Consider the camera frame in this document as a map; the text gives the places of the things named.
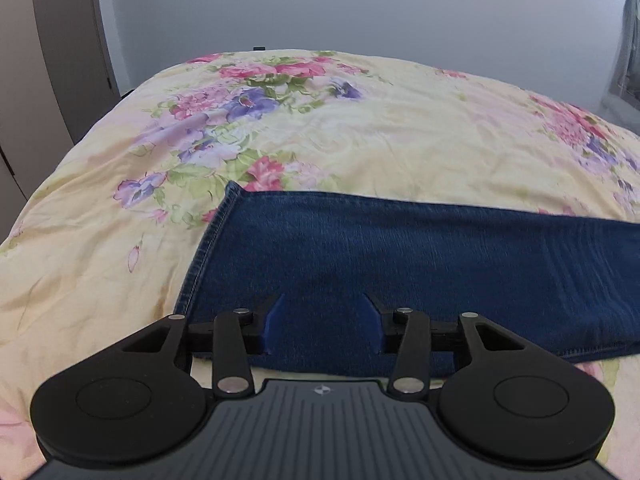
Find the yellow floral blanket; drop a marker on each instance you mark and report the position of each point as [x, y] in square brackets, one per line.
[400, 135]

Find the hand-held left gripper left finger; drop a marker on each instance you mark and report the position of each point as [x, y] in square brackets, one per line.
[274, 325]

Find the pale green curtain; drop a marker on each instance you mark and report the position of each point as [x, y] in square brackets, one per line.
[631, 35]

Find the grey wardrobe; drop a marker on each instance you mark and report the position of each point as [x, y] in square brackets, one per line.
[45, 85]

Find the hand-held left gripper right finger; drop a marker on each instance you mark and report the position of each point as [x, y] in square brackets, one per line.
[371, 322]

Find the blue denim pants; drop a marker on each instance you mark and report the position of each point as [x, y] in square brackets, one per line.
[400, 250]

